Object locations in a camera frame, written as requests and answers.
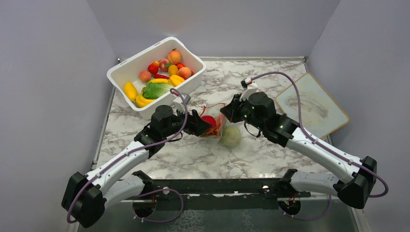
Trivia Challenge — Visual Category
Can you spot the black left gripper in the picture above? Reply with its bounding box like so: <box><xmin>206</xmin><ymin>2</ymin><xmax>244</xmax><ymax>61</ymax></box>
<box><xmin>162</xmin><ymin>105</ymin><xmax>212</xmax><ymax>138</ymax></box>

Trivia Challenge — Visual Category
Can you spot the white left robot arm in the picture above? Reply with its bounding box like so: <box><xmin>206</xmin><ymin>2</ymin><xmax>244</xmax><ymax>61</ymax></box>
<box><xmin>61</xmin><ymin>105</ymin><xmax>212</xmax><ymax>228</ymax></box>

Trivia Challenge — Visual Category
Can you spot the curved yellow banana toy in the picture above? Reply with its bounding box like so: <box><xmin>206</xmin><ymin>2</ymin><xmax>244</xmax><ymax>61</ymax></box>
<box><xmin>135</xmin><ymin>91</ymin><xmax>155</xmax><ymax>108</ymax></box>

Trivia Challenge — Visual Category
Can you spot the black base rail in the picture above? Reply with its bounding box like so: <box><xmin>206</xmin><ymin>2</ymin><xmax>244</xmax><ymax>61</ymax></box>
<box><xmin>130</xmin><ymin>178</ymin><xmax>311</xmax><ymax>211</ymax></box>

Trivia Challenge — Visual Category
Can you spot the watermelon slice toy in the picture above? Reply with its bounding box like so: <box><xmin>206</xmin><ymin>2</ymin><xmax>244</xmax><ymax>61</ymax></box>
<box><xmin>214</xmin><ymin>114</ymin><xmax>226</xmax><ymax>138</ymax></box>

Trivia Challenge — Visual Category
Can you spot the light green lettuce toy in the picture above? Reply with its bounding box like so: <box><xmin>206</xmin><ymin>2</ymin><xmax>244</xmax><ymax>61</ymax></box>
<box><xmin>142</xmin><ymin>83</ymin><xmax>173</xmax><ymax>100</ymax></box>

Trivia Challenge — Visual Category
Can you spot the yellow bell pepper toy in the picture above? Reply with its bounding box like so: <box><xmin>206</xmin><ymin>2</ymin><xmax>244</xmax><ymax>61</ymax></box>
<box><xmin>168</xmin><ymin>74</ymin><xmax>185</xmax><ymax>87</ymax></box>

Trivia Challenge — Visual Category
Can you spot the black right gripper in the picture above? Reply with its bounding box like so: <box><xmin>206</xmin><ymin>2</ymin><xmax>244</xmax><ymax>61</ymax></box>
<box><xmin>221</xmin><ymin>93</ymin><xmax>265</xmax><ymax>131</ymax></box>

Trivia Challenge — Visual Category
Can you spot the peach toy right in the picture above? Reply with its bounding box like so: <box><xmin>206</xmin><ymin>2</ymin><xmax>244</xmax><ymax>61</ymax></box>
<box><xmin>177</xmin><ymin>67</ymin><xmax>192</xmax><ymax>80</ymax></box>

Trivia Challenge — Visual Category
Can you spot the peach toy at back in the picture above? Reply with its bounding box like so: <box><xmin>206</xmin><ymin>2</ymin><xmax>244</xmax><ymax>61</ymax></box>
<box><xmin>167</xmin><ymin>49</ymin><xmax>182</xmax><ymax>65</ymax></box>

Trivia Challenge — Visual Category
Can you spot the red chili pepper toy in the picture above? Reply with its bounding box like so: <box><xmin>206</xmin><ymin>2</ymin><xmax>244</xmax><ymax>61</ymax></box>
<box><xmin>154</xmin><ymin>74</ymin><xmax>169</xmax><ymax>80</ymax></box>

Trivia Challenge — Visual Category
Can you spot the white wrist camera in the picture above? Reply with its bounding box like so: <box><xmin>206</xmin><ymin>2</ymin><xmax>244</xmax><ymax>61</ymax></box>
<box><xmin>173</xmin><ymin>93</ymin><xmax>191</xmax><ymax>114</ymax></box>
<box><xmin>239</xmin><ymin>78</ymin><xmax>259</xmax><ymax>101</ymax></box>

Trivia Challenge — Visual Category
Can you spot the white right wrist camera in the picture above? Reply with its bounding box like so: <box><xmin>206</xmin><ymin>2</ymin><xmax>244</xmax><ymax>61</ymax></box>
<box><xmin>239</xmin><ymin>78</ymin><xmax>259</xmax><ymax>101</ymax></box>

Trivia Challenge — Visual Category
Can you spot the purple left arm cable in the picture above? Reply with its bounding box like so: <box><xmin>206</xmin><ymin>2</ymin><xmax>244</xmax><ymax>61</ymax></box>
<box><xmin>66</xmin><ymin>88</ymin><xmax>189</xmax><ymax>224</ymax></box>

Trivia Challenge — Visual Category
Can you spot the white plastic bin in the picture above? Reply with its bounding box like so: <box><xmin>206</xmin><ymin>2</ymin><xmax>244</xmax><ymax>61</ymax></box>
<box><xmin>106</xmin><ymin>37</ymin><xmax>206</xmax><ymax>120</ymax></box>

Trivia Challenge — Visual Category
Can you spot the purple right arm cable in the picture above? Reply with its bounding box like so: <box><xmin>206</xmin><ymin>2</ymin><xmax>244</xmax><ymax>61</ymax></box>
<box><xmin>248</xmin><ymin>71</ymin><xmax>389</xmax><ymax>198</ymax></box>

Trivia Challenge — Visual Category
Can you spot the clear zip bag orange zipper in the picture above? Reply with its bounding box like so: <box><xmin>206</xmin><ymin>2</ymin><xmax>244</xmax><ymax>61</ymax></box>
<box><xmin>200</xmin><ymin>102</ymin><xmax>242</xmax><ymax>148</ymax></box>

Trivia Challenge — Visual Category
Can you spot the small yellow mango toy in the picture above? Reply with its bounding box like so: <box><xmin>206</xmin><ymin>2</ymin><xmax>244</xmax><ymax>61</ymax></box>
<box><xmin>168</xmin><ymin>64</ymin><xmax>178</xmax><ymax>76</ymax></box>

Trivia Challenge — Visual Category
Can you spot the red apple toy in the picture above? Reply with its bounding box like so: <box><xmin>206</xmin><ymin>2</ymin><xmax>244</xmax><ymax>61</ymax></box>
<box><xmin>201</xmin><ymin>115</ymin><xmax>217</xmax><ymax>134</ymax></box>

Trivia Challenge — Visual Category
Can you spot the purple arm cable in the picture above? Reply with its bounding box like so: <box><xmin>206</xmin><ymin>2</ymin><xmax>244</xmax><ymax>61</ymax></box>
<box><xmin>66</xmin><ymin>88</ymin><xmax>189</xmax><ymax>224</ymax></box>
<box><xmin>248</xmin><ymin>71</ymin><xmax>389</xmax><ymax>198</ymax></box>

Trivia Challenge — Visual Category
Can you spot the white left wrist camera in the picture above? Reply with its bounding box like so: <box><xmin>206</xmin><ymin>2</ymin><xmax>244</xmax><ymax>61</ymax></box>
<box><xmin>173</xmin><ymin>93</ymin><xmax>191</xmax><ymax>114</ymax></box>

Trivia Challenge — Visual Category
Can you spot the green cabbage toy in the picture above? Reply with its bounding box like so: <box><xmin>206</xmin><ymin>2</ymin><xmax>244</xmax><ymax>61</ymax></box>
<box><xmin>219</xmin><ymin>126</ymin><xmax>242</xmax><ymax>148</ymax></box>

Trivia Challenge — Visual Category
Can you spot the wood framed white board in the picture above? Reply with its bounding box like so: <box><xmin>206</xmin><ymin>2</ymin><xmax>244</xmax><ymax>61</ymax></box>
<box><xmin>276</xmin><ymin>73</ymin><xmax>350</xmax><ymax>138</ymax></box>

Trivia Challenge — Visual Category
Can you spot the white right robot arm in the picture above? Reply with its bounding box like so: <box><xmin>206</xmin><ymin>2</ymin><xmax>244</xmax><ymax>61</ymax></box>
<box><xmin>220</xmin><ymin>92</ymin><xmax>377</xmax><ymax>209</ymax></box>

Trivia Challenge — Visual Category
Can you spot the pink peach toy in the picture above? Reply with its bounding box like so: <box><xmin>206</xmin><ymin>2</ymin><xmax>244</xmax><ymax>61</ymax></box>
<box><xmin>159</xmin><ymin>58</ymin><xmax>170</xmax><ymax>72</ymax></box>

